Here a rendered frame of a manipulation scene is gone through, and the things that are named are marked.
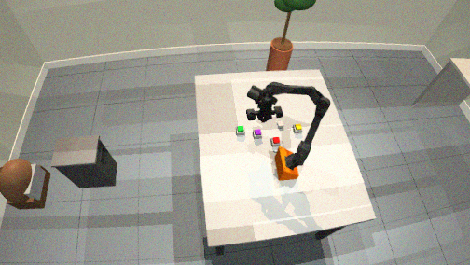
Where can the red button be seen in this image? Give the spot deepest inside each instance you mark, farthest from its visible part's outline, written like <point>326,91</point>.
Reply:
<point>275,141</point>

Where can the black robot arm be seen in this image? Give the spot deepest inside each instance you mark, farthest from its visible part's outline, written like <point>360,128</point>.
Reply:
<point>266,99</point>

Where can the yellow button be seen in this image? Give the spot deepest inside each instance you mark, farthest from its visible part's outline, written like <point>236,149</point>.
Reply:
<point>297,128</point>

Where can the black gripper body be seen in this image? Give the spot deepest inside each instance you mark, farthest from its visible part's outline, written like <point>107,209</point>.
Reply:
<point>263,112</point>

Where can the purple button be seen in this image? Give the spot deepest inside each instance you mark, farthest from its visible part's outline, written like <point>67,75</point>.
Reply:
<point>257,134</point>

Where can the green button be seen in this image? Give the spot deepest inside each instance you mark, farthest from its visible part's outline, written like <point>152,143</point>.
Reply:
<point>240,130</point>

